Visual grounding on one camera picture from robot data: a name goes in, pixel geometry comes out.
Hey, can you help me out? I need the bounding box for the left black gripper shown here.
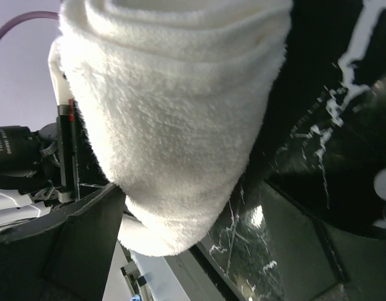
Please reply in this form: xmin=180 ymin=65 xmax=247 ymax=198
xmin=0 ymin=97 xmax=109 ymax=204

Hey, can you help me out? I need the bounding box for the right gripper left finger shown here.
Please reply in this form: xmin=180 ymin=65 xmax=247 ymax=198
xmin=0 ymin=184 xmax=124 ymax=300

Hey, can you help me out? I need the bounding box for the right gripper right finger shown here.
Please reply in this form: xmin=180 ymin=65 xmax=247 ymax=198
xmin=261 ymin=181 xmax=386 ymax=300

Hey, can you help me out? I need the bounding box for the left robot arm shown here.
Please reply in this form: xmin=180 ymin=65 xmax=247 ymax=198
xmin=0 ymin=99 xmax=107 ymax=231

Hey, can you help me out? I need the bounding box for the black marble pattern mat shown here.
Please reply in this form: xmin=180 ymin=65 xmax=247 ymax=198
xmin=195 ymin=1 xmax=386 ymax=300

